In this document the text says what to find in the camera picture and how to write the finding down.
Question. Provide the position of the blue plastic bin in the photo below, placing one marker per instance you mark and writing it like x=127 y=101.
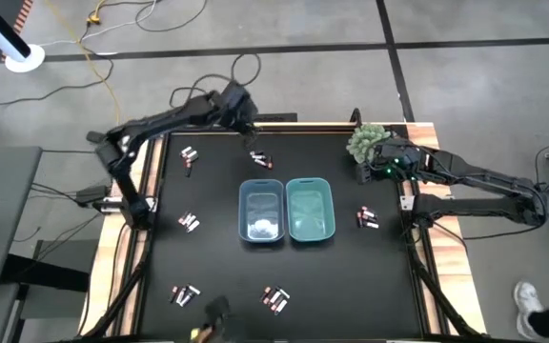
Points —
x=261 y=205

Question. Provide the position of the grey desk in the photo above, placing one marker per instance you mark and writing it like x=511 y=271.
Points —
x=3 y=228

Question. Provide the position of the metal bracket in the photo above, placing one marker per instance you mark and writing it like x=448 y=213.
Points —
x=406 y=202
x=152 y=204

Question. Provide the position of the black power brick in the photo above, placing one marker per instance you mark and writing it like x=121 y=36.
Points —
x=91 y=194

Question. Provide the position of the orange striped mat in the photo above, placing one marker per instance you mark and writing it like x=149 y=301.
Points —
x=26 y=7

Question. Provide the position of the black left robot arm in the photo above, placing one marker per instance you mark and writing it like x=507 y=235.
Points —
x=127 y=190

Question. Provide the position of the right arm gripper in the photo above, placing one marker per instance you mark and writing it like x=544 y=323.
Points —
x=393 y=162

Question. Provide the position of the teal plastic bin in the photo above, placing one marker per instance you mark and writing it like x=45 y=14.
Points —
x=310 y=209

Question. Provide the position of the black bar on floor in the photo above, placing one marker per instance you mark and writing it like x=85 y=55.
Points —
x=277 y=117

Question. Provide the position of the green succulent in white pot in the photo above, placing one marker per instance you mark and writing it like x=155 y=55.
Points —
x=365 y=140

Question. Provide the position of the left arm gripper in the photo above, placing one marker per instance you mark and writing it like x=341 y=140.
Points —
x=236 y=107

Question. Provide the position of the small black adapter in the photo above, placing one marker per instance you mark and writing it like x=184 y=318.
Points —
x=94 y=136

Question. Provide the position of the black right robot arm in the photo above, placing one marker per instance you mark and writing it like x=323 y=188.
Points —
x=470 y=205

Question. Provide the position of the light stand with white base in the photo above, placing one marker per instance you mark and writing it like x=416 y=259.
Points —
x=24 y=59

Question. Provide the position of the silver arm base device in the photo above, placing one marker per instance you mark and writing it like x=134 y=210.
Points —
x=110 y=206

